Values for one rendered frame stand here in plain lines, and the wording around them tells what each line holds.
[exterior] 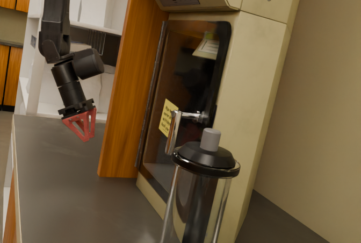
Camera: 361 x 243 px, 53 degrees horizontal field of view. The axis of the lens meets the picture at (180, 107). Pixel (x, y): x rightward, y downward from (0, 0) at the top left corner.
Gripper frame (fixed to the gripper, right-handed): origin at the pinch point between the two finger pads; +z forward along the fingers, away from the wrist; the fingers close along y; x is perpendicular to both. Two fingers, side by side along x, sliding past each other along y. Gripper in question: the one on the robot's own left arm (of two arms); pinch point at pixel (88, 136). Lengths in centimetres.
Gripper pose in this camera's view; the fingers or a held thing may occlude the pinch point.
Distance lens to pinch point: 98.6
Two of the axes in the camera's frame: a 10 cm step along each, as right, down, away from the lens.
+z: 3.2, 9.4, 1.0
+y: 0.7, -1.3, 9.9
